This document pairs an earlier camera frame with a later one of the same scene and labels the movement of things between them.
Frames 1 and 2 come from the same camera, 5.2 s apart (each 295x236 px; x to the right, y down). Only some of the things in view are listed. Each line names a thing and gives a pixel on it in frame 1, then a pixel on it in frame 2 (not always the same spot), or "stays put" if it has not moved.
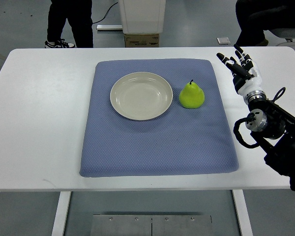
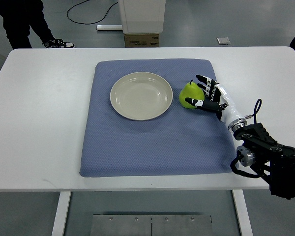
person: x=78 y=14 -> x=19 y=15
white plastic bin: x=142 y=16 stays put
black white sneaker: x=56 y=41 stays put
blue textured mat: x=183 y=141 stays put
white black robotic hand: x=246 y=75 -> x=218 y=101
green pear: x=191 y=96 stays put
